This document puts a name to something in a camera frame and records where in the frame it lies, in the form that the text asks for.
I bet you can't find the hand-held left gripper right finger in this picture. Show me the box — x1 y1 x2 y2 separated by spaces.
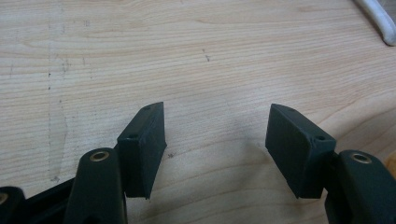
264 104 337 200

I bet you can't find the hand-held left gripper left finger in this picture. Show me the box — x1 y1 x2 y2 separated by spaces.
117 102 168 200

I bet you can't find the white cloth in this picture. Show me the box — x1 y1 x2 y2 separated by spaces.
353 0 396 47

